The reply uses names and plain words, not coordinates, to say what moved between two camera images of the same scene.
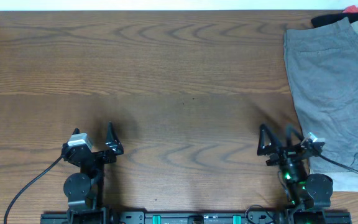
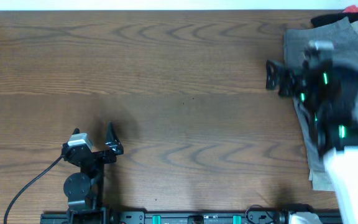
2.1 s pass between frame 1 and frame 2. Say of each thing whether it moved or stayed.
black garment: stayed
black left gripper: stayed
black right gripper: moved
